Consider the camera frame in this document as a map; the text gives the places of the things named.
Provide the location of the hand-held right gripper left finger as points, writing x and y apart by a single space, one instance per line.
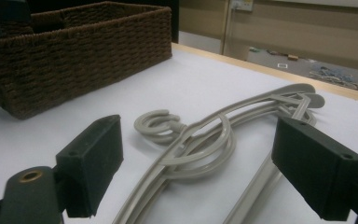
90 168

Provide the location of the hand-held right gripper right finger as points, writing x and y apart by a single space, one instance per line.
317 168

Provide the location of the grey plastic clothes hanger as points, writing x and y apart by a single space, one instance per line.
317 101
295 88

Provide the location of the brown woven basket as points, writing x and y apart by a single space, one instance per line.
74 62

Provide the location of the small white tag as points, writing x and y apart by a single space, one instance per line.
282 65

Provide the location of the small brown block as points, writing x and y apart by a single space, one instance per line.
292 57

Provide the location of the white wall socket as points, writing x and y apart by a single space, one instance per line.
242 4

